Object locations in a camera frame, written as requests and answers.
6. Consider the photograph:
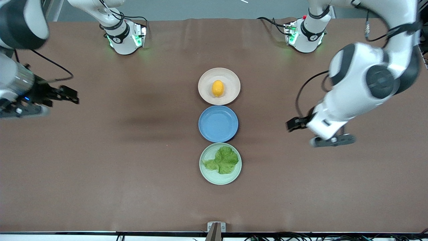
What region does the green lettuce leaf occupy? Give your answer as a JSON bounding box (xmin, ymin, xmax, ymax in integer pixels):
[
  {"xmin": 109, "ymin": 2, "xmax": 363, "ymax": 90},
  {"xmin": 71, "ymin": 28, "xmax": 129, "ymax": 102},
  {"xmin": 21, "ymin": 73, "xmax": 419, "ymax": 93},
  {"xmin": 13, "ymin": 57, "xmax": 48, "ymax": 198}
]
[{"xmin": 203, "ymin": 146, "xmax": 239, "ymax": 175}]

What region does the yellow lemon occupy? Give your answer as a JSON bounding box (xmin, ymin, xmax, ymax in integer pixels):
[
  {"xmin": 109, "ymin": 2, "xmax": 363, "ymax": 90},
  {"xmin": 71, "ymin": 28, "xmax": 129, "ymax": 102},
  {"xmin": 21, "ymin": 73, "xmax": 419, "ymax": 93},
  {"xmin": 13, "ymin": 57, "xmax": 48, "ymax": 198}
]
[{"xmin": 212, "ymin": 80, "xmax": 224, "ymax": 98}]

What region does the blue round plate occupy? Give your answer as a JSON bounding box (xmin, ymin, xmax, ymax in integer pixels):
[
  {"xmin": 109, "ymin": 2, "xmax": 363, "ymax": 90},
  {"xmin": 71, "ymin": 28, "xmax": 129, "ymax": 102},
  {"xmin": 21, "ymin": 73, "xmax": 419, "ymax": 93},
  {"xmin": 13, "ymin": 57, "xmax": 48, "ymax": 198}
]
[{"xmin": 198, "ymin": 105, "xmax": 239, "ymax": 143}]

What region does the beige round plate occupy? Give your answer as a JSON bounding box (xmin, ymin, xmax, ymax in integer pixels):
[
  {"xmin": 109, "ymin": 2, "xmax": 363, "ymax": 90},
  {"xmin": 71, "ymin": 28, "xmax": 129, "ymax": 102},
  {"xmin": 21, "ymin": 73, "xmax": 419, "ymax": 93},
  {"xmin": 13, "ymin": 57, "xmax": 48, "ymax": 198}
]
[{"xmin": 198, "ymin": 68, "xmax": 241, "ymax": 105}]

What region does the brown table cover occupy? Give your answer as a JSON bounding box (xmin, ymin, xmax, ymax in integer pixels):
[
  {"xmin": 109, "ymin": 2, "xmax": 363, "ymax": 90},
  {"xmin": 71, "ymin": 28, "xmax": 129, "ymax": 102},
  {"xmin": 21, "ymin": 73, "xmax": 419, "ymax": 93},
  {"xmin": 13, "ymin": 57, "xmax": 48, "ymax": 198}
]
[{"xmin": 0, "ymin": 18, "xmax": 428, "ymax": 233}]

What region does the left base connector block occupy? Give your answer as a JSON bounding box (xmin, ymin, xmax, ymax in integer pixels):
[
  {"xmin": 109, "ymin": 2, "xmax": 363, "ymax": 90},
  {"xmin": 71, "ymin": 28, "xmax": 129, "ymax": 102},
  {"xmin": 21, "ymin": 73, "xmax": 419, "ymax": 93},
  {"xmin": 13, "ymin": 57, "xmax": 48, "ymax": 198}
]
[{"xmin": 284, "ymin": 21, "xmax": 299, "ymax": 46}]

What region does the base connector block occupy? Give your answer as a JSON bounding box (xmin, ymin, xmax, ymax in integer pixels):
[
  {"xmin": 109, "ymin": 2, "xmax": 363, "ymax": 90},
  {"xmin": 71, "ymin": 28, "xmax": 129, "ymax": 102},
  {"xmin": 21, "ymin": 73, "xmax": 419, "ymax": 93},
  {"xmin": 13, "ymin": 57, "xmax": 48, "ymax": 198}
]
[
  {"xmin": 284, "ymin": 21, "xmax": 299, "ymax": 46},
  {"xmin": 133, "ymin": 22, "xmax": 148, "ymax": 48}
]

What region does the right base connector block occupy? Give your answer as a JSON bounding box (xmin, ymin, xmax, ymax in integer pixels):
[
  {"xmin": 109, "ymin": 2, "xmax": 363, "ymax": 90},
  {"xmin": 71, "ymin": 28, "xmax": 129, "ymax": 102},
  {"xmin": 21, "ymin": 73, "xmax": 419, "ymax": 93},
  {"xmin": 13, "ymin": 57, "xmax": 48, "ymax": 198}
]
[{"xmin": 133, "ymin": 22, "xmax": 148, "ymax": 48}]

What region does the light green round plate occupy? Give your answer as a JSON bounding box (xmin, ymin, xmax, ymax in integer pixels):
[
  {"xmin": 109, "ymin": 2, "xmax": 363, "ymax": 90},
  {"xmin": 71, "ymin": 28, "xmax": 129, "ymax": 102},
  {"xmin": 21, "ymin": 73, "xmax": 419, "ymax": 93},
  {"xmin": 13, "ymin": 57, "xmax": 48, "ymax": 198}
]
[{"xmin": 199, "ymin": 143, "xmax": 242, "ymax": 185}]

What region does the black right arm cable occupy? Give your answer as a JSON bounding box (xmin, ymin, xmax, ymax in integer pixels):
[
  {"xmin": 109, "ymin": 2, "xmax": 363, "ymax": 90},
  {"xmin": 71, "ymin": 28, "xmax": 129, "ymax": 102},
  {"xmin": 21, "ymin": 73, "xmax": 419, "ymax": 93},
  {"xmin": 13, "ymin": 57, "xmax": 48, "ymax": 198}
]
[{"xmin": 13, "ymin": 49, "xmax": 74, "ymax": 83}]

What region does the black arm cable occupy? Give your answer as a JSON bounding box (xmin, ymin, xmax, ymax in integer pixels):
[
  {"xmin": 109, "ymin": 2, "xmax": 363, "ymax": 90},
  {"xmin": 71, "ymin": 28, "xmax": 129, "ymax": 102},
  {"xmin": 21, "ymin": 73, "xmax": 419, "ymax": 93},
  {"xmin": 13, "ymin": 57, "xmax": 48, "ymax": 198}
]
[
  {"xmin": 13, "ymin": 49, "xmax": 74, "ymax": 83},
  {"xmin": 295, "ymin": 70, "xmax": 331, "ymax": 118}
]

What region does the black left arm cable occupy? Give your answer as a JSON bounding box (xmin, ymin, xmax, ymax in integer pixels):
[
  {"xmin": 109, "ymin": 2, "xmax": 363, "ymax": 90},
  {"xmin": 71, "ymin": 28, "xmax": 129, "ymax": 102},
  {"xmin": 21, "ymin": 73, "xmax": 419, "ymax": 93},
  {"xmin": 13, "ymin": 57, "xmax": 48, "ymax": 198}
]
[{"xmin": 295, "ymin": 70, "xmax": 331, "ymax": 118}]

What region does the black right base cable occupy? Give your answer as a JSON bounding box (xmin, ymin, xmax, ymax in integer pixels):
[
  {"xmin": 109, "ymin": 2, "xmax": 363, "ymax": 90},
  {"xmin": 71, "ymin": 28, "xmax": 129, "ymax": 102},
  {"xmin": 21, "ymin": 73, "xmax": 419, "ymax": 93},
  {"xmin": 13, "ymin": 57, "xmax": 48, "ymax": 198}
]
[{"xmin": 99, "ymin": 0, "xmax": 148, "ymax": 26}]

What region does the black base cable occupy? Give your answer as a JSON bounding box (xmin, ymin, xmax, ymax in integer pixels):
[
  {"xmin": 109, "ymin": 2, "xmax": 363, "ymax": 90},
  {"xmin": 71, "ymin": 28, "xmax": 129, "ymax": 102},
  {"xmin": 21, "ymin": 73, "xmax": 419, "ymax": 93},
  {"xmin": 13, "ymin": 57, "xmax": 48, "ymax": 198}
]
[
  {"xmin": 256, "ymin": 16, "xmax": 292, "ymax": 36},
  {"xmin": 99, "ymin": 0, "xmax": 148, "ymax": 26}
]

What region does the black left base cable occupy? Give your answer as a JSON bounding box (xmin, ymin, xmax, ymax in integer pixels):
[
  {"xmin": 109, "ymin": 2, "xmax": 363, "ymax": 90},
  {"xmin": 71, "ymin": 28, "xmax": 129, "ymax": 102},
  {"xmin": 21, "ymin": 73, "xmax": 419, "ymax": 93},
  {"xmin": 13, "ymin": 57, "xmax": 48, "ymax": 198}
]
[{"xmin": 256, "ymin": 16, "xmax": 292, "ymax": 36}]

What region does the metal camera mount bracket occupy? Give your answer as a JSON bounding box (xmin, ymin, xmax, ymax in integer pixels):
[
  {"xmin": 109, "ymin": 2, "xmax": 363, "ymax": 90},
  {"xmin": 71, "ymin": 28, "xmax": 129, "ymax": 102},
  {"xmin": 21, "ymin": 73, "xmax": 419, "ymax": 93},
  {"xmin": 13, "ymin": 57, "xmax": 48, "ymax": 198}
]
[{"xmin": 205, "ymin": 222, "xmax": 226, "ymax": 241}]

